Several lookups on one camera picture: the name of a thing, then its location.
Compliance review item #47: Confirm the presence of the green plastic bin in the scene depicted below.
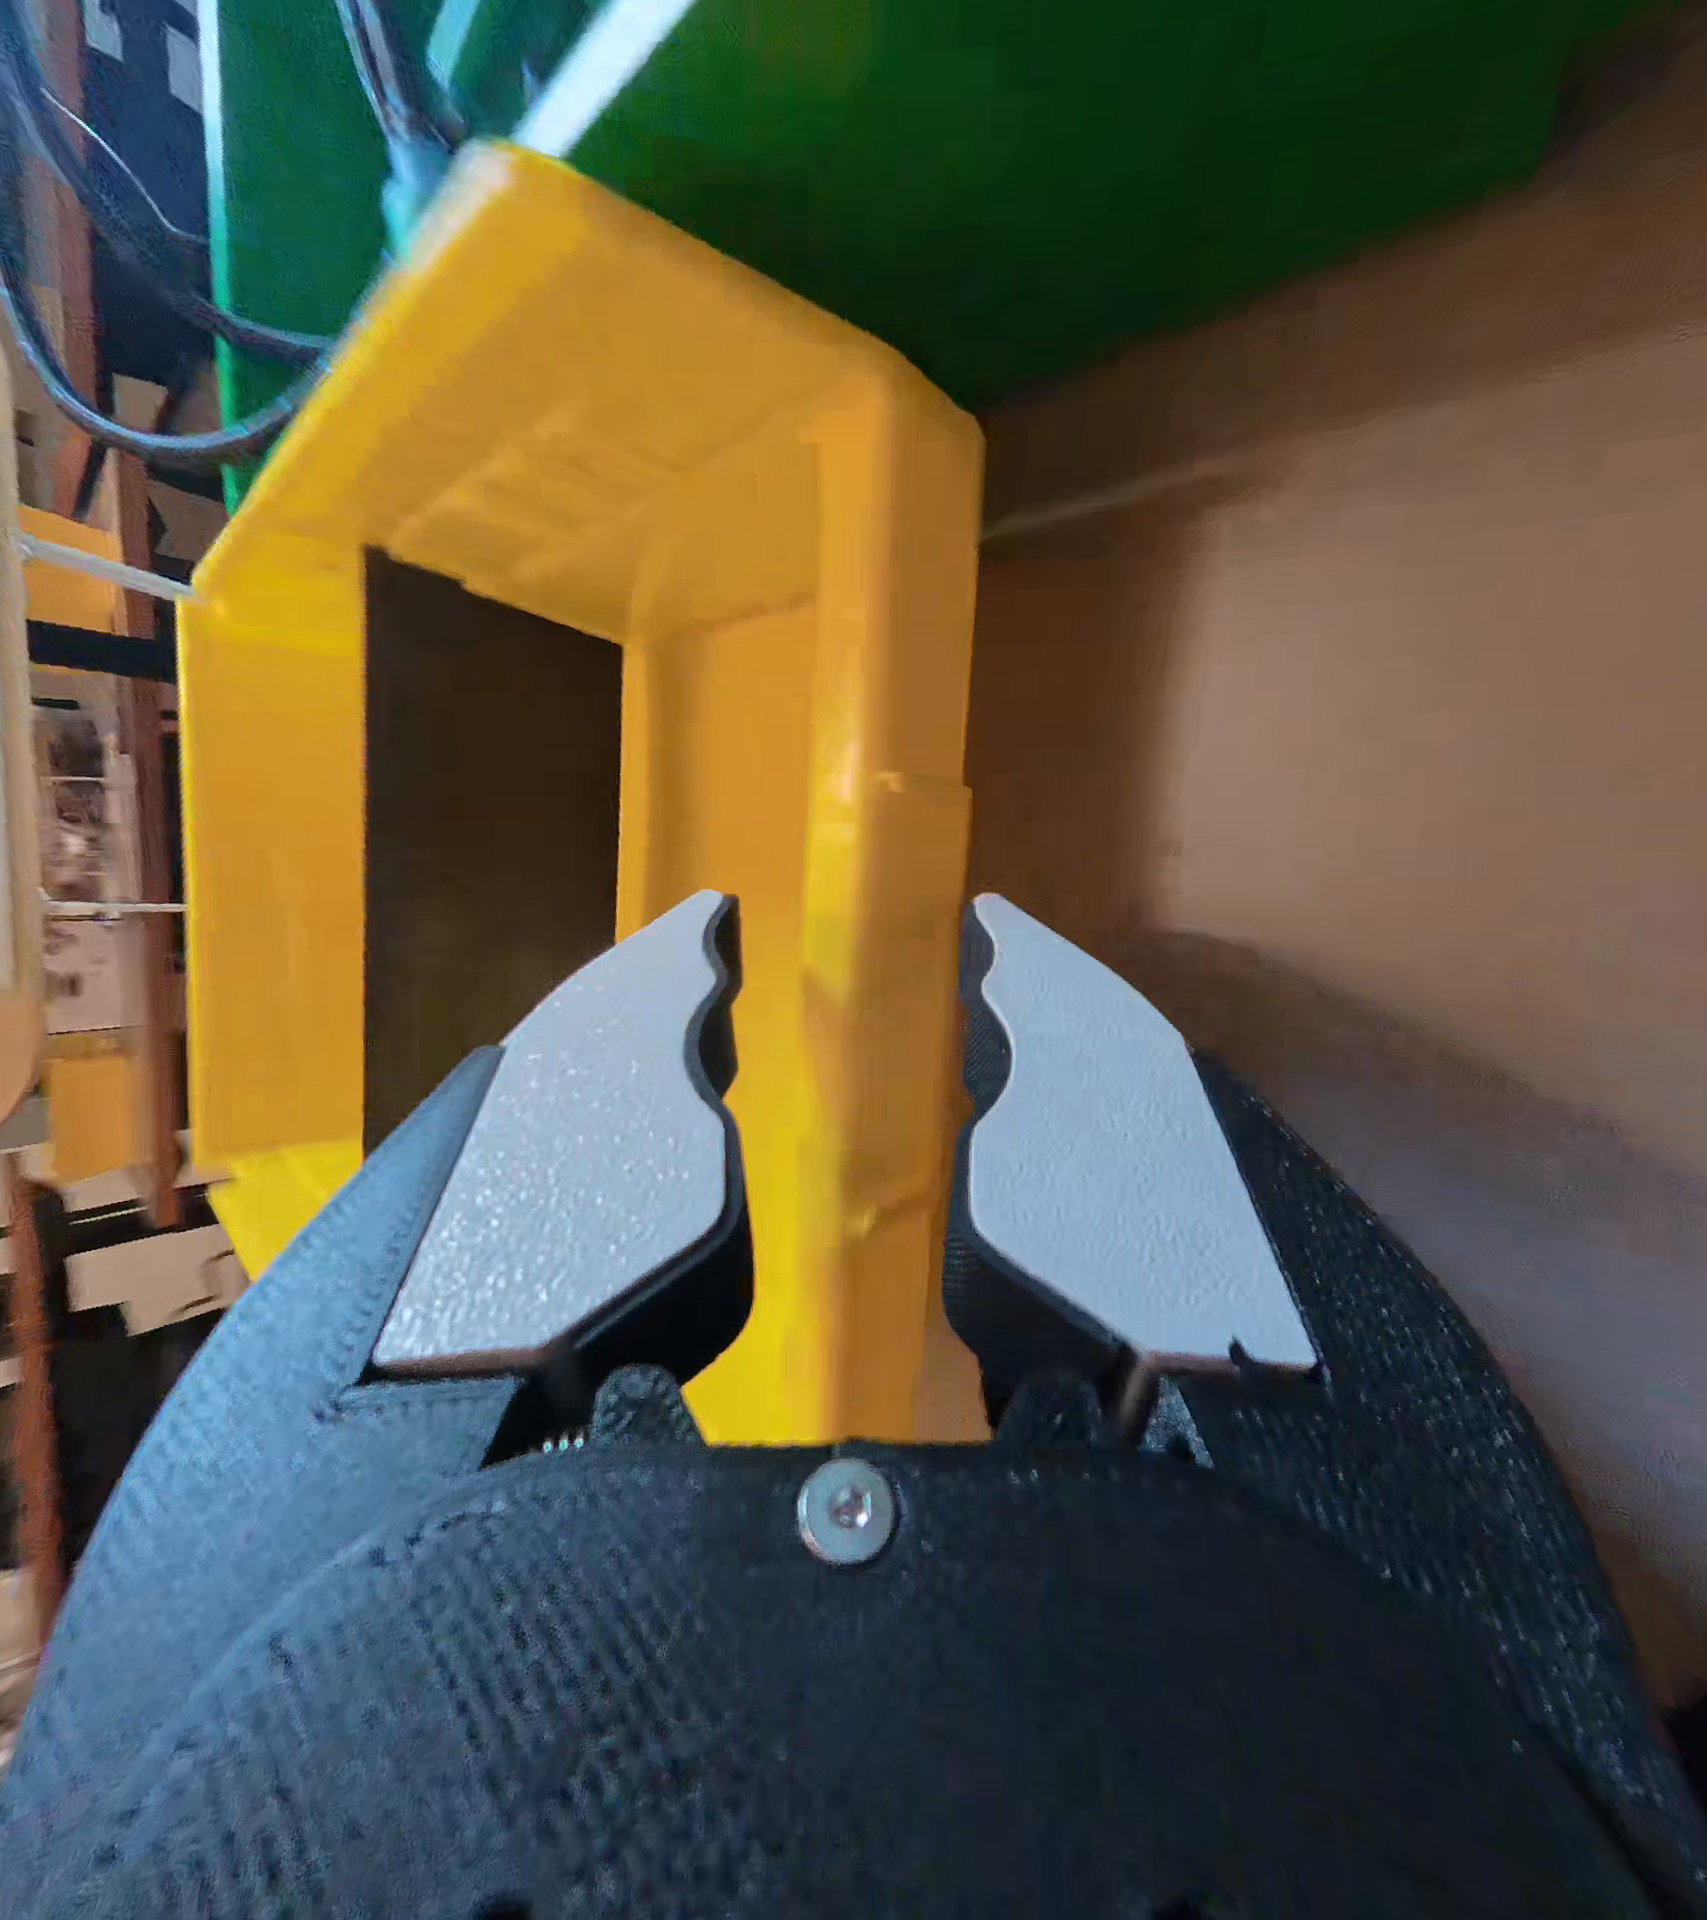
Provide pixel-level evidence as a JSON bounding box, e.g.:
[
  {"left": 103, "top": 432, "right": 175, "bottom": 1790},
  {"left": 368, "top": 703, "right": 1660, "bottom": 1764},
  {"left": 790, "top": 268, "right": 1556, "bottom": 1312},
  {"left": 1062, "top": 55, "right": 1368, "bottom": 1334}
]
[{"left": 201, "top": 0, "right": 1672, "bottom": 504}]

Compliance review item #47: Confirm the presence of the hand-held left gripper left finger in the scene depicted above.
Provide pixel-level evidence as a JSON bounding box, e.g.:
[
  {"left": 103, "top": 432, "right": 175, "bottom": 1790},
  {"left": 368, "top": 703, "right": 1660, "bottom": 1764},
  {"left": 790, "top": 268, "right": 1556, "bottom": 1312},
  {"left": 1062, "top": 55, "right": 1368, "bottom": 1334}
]
[{"left": 370, "top": 888, "right": 758, "bottom": 1382}]

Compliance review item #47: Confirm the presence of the yellow plastic bin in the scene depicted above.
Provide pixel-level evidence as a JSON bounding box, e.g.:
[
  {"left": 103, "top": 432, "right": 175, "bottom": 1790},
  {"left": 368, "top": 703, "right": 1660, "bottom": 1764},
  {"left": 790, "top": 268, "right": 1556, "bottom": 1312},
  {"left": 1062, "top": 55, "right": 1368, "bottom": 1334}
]
[{"left": 177, "top": 138, "right": 988, "bottom": 1449}]

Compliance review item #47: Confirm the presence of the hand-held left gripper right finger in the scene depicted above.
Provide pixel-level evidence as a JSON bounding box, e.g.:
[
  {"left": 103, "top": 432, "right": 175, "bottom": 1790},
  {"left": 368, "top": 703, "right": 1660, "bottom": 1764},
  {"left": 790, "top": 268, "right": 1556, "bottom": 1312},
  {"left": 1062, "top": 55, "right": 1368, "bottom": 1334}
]
[{"left": 944, "top": 892, "right": 1324, "bottom": 1427}]

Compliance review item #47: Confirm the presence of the thin black power cable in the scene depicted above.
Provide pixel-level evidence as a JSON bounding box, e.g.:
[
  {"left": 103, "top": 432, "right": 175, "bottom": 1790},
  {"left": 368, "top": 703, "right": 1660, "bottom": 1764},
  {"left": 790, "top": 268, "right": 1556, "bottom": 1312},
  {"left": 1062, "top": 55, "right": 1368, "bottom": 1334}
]
[{"left": 0, "top": 0, "right": 338, "bottom": 468}]

